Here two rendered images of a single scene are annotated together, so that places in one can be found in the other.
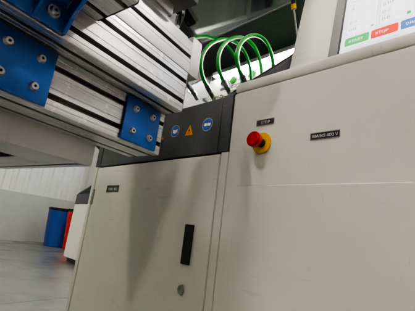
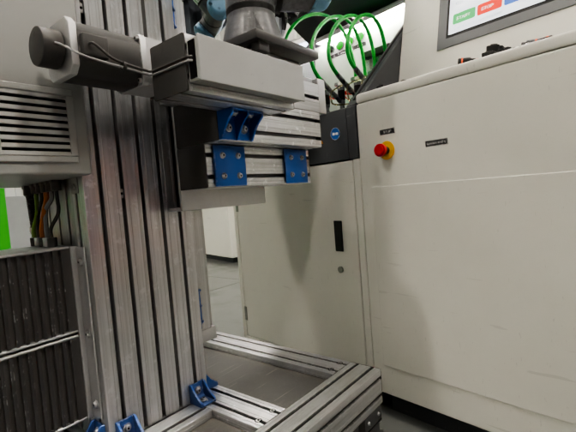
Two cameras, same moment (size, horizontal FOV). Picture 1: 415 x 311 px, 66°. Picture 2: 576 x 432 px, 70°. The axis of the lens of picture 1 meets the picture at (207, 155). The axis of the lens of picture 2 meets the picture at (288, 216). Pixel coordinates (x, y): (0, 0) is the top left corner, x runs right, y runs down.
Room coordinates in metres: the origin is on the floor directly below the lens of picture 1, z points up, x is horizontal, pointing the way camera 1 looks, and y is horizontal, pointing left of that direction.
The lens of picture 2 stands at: (-0.47, 0.09, 0.70)
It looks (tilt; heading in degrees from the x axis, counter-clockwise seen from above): 3 degrees down; 4
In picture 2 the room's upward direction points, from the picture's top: 5 degrees counter-clockwise
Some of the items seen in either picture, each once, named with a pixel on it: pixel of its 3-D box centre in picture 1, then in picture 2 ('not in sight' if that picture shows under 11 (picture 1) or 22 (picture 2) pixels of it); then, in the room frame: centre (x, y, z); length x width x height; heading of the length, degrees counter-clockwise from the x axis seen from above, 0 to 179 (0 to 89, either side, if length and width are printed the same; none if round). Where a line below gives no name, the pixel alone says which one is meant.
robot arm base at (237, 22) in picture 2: not in sight; (252, 33); (0.52, 0.21, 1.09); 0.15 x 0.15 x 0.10
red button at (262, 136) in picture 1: (257, 140); (382, 150); (0.69, -0.11, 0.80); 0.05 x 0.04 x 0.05; 45
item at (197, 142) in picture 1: (155, 140); (285, 147); (1.04, 0.18, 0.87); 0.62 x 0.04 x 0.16; 45
